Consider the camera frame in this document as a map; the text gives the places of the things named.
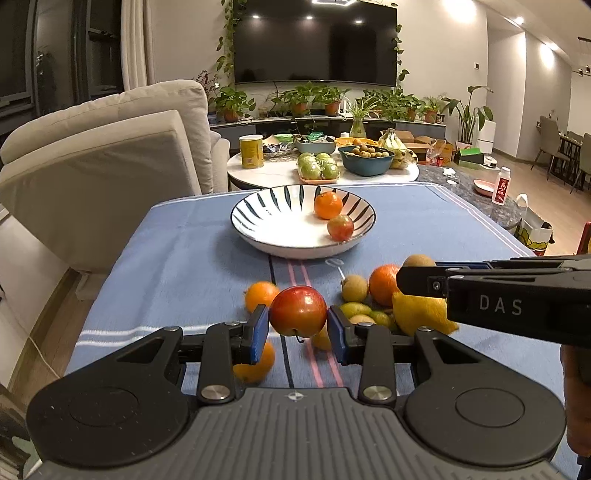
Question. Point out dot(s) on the bunch of bananas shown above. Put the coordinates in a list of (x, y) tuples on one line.
[(395, 143)]

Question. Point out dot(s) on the person's right forearm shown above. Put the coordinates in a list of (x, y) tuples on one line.
[(577, 401)]

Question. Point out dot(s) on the pink plate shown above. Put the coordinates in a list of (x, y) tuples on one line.
[(484, 187)]

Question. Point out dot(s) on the green box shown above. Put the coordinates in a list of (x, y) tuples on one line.
[(472, 154)]

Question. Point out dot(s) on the orange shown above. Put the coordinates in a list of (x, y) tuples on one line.
[(328, 205), (383, 285), (254, 371), (259, 295)]

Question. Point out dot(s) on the white round coffee table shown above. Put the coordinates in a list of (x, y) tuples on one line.
[(277, 174)]

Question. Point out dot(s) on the small green fruit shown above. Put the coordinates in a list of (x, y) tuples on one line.
[(382, 318), (354, 308)]

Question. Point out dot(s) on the hanging vine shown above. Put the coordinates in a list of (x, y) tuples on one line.
[(400, 50), (228, 41)]

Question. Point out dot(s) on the beige sofa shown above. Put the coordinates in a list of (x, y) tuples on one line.
[(101, 175)]

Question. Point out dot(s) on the tray of green apples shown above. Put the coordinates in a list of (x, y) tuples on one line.
[(318, 167)]

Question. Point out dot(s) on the yellow can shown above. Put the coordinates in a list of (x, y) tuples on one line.
[(251, 152)]

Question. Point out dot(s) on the grey dining chair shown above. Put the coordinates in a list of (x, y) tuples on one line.
[(547, 138)]

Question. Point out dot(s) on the tall leafy floor plant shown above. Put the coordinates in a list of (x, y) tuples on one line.
[(468, 113)]

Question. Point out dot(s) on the dark red apple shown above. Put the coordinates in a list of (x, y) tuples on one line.
[(298, 311)]

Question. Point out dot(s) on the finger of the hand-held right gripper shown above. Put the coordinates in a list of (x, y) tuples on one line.
[(461, 265), (422, 280)]

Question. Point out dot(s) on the small tan fruit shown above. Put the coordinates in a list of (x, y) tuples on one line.
[(362, 319)]

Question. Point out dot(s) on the potted green plant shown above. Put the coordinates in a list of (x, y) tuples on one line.
[(331, 99), (298, 99), (397, 104), (232, 104)]

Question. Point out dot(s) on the white air purifier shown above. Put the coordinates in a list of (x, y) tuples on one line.
[(485, 138)]

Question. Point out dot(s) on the round brown fruit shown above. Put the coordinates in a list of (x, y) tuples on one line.
[(354, 289)]

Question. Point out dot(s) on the glass vase with plant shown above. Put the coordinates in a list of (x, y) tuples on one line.
[(358, 127)]

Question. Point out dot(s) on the tan pear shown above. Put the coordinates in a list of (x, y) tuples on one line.
[(418, 261)]

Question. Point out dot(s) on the striped white bowl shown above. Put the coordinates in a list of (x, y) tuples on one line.
[(277, 221)]

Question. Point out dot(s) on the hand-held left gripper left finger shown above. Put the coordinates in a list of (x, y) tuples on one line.
[(259, 334)]

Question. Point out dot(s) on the cardboard boxes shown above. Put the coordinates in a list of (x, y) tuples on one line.
[(429, 145)]

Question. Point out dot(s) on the black television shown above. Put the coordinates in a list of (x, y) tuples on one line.
[(314, 41)]

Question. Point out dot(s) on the dark marble table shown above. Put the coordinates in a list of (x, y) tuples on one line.
[(461, 196)]

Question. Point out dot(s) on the large yellow citrus fruit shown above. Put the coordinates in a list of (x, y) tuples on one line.
[(418, 311)]

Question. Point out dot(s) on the small potted plant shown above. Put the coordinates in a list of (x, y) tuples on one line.
[(432, 110)]

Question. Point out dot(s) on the light curtain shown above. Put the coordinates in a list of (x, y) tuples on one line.
[(138, 44)]

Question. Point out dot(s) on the teal bowl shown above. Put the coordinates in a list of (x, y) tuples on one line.
[(367, 167)]

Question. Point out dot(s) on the white bottle red label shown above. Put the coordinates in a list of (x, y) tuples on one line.
[(501, 187)]

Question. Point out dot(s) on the pile of longans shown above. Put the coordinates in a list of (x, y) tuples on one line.
[(367, 150)]

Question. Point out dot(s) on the grey-blue bowl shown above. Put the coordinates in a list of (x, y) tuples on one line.
[(315, 146)]

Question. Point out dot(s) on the orange plastic basket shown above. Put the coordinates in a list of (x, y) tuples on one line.
[(355, 142)]

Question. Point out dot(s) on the blue striped blanket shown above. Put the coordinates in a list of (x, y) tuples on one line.
[(184, 263)]

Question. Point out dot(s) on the white paper bag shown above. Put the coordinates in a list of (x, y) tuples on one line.
[(531, 228)]

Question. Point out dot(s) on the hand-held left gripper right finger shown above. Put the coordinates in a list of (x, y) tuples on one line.
[(335, 334)]

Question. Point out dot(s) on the red-green apple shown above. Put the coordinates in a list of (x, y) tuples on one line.
[(340, 227)]

